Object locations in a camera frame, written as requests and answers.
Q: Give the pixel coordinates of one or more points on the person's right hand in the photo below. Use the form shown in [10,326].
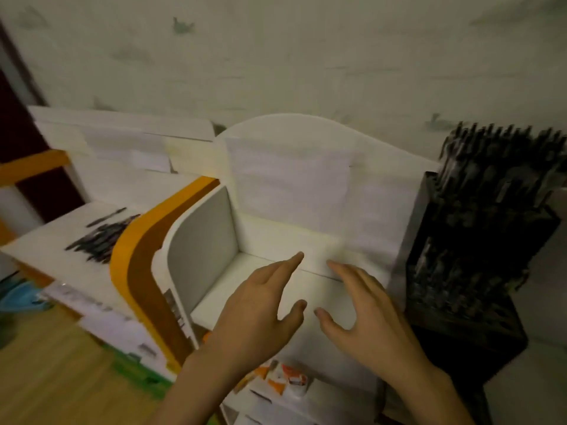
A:
[381,340]

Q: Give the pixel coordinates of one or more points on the person's left hand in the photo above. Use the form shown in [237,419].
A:
[252,327]

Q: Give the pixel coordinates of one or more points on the black tiered pen holder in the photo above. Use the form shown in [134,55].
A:
[465,349]

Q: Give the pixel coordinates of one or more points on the pile of black pens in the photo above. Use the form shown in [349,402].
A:
[102,243]

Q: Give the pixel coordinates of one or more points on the black gel pen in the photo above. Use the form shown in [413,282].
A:
[106,218]

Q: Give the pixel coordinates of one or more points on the row of black pens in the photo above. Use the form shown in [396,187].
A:
[487,163]

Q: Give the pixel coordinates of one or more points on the person's right forearm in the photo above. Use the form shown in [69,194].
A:
[429,402]

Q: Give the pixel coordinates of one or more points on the person's left forearm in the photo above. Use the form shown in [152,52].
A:
[195,393]

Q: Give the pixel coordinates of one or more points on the white curved-back shelf unit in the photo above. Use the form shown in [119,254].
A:
[204,252]

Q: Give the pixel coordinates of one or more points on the bright green object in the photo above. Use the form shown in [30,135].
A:
[141,376]

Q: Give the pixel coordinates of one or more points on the small white paper strip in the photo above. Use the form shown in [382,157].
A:
[150,162]

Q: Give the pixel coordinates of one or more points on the large white paper sheet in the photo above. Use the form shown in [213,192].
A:
[124,143]

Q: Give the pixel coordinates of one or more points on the blue plastic basin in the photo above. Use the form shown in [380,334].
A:
[22,296]

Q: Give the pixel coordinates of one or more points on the white door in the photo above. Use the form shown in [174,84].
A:
[17,212]

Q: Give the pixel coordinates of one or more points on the dark brown door frame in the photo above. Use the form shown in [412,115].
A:
[22,128]

